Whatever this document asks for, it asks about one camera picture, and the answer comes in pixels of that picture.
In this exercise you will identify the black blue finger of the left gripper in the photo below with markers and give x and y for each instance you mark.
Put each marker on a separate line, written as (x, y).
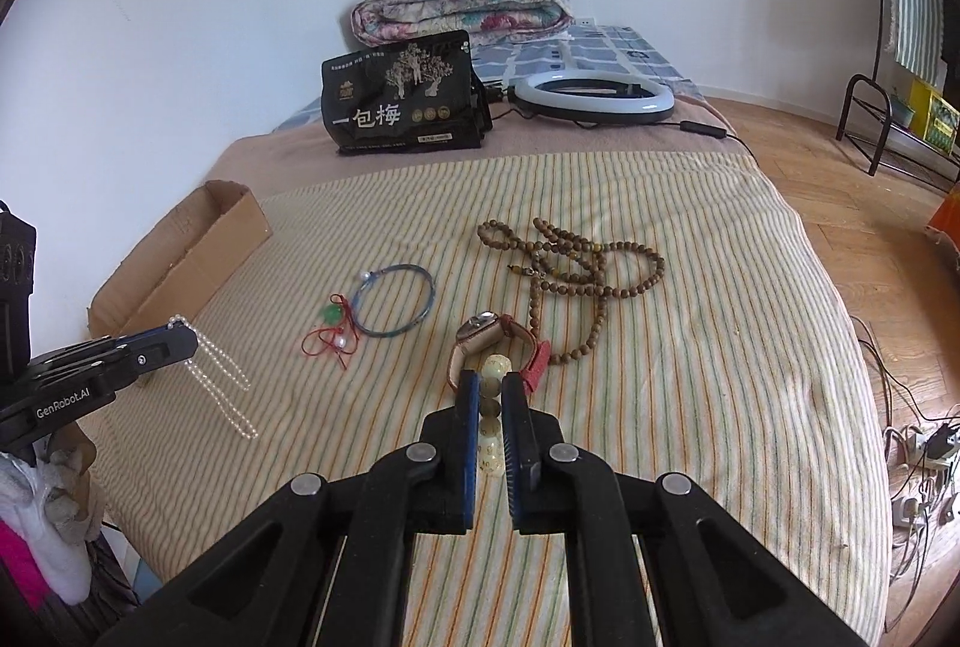
(152, 350)

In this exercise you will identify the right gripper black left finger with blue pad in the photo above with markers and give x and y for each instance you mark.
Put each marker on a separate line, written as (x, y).
(324, 563)

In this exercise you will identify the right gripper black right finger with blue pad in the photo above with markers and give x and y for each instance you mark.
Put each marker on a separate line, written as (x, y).
(651, 562)

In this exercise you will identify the red string jade pendant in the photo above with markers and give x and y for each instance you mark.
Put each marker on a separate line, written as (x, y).
(336, 336)

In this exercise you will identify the watch with red strap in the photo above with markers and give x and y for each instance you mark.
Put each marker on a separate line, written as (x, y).
(484, 330)

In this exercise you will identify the cardboard box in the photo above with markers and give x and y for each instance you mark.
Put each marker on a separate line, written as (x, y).
(182, 263)

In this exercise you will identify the white plastic bag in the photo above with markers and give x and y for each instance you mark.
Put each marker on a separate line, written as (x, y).
(56, 510)

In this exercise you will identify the brown bed blanket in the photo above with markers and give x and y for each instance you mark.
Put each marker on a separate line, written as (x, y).
(294, 158)

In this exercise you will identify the power strip with plugs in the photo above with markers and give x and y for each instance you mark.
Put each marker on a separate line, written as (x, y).
(921, 453)

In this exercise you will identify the black snack bag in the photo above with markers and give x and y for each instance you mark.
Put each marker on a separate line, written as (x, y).
(410, 97)

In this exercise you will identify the black metal rack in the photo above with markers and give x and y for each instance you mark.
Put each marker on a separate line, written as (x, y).
(899, 123)

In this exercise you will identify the blue checked bed sheet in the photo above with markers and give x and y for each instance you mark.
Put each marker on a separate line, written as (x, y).
(593, 48)

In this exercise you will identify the striped hanging cloth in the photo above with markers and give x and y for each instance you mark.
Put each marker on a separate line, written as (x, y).
(916, 32)

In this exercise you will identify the white ring light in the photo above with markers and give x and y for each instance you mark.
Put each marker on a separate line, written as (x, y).
(593, 97)

